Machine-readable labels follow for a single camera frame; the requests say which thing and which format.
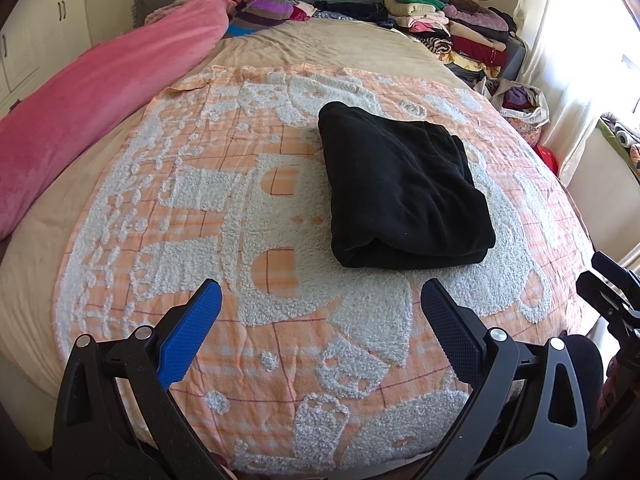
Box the white wardrobe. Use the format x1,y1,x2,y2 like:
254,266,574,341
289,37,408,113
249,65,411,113
1,0,91,115

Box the black JKISS sweatshirt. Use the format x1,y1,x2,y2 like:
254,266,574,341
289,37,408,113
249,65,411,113
318,102,496,270

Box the orange white teddy blanket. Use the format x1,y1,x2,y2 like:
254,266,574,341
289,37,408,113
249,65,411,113
54,65,597,474

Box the red plastic bag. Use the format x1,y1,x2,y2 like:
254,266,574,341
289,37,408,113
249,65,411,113
534,145,559,177

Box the pile of folded clothes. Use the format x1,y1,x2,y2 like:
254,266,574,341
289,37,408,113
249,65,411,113
383,0,525,86

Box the beige bed sheet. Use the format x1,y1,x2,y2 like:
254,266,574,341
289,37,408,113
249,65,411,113
1,18,464,404

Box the dark clothes near headboard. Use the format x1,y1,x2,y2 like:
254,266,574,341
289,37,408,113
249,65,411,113
312,1,395,29

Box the floral fabric bag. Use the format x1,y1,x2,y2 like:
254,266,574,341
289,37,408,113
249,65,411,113
474,78,550,148

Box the striped colourful pillow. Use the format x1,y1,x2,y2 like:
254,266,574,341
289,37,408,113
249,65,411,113
224,0,311,38

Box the white curtain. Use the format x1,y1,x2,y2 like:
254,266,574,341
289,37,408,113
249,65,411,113
514,0,639,184

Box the pink plush blanket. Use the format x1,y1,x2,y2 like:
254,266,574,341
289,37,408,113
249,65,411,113
1,0,241,236

